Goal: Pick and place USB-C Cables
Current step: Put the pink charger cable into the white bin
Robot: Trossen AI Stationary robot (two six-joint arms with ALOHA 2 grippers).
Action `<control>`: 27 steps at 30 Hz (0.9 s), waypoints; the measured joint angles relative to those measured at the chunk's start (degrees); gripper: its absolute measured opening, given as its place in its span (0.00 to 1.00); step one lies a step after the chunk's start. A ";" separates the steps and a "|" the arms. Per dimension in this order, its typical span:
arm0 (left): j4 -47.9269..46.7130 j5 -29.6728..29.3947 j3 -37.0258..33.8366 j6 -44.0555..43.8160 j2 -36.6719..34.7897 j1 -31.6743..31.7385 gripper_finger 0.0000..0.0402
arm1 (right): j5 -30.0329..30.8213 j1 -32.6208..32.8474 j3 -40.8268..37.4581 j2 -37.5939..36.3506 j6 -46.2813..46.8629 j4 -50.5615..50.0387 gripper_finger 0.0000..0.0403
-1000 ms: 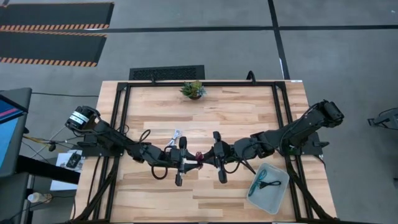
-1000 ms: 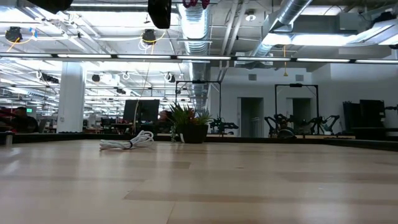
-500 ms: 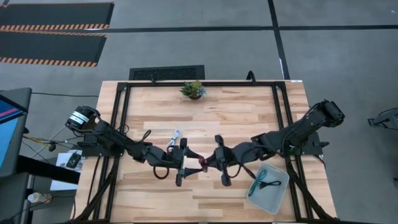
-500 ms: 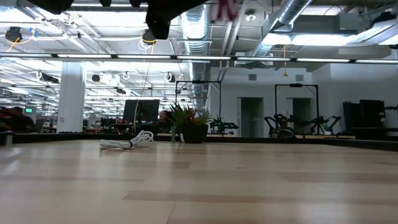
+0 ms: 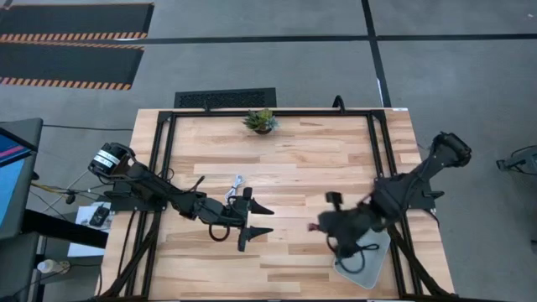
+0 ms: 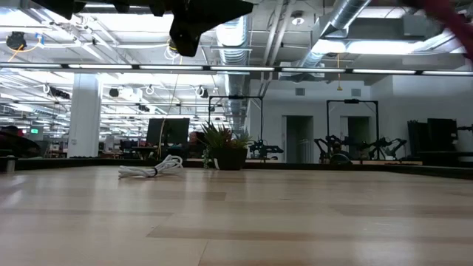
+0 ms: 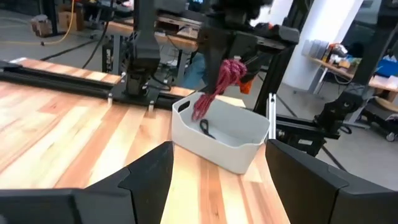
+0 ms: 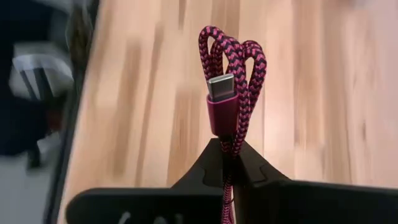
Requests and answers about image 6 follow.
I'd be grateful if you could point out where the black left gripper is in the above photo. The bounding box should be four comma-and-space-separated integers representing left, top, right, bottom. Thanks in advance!
31, 0, 174, 21

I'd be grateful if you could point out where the maroon USB-C cable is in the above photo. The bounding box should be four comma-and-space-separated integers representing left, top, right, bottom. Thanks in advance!
401, 0, 473, 63

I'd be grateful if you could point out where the black monitor back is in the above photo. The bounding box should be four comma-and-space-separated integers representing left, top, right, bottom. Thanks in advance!
146, 117, 191, 147

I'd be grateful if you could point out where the white building pillar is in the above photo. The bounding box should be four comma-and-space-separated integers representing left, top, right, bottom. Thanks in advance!
67, 72, 103, 159

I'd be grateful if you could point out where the potted succulent plant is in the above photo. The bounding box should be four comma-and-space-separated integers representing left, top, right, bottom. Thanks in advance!
200, 121, 253, 171

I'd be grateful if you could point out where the person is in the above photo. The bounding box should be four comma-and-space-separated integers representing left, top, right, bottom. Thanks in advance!
0, 125, 42, 159

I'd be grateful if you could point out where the black cabinet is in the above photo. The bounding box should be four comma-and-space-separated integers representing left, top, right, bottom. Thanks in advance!
407, 117, 460, 153

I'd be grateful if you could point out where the silver ventilation duct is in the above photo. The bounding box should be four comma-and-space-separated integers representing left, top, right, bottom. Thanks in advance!
216, 14, 253, 132
297, 0, 372, 68

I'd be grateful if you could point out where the black ceiling cable reel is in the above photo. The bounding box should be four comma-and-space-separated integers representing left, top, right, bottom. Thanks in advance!
5, 31, 28, 51

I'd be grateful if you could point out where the black gantry frame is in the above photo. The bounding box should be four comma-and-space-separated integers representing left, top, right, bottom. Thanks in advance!
326, 98, 380, 149
208, 95, 264, 149

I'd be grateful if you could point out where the white USB-C cable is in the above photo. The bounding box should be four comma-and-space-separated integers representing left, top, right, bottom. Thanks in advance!
118, 154, 185, 180

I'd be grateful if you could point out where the black aluminium table frame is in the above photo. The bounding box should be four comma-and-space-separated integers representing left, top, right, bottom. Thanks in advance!
0, 157, 473, 181

